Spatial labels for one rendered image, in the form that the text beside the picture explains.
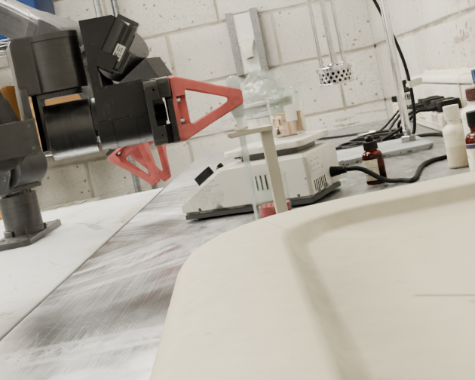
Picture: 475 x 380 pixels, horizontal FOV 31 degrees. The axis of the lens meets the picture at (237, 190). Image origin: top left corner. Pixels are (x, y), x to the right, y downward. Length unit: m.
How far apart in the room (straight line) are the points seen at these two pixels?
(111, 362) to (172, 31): 3.10
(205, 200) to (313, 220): 1.06
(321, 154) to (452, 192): 1.04
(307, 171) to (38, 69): 0.41
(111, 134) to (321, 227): 0.74
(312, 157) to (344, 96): 2.50
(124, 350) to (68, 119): 0.31
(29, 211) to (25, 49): 0.58
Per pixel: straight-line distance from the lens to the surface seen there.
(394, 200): 0.16
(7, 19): 1.40
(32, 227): 1.45
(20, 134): 0.87
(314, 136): 1.19
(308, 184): 1.15
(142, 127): 0.89
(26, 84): 0.90
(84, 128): 0.89
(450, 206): 0.16
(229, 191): 1.19
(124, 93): 0.88
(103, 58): 0.89
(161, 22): 3.68
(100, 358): 0.65
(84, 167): 3.76
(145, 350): 0.64
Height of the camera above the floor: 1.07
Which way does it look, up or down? 7 degrees down
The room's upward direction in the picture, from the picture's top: 12 degrees counter-clockwise
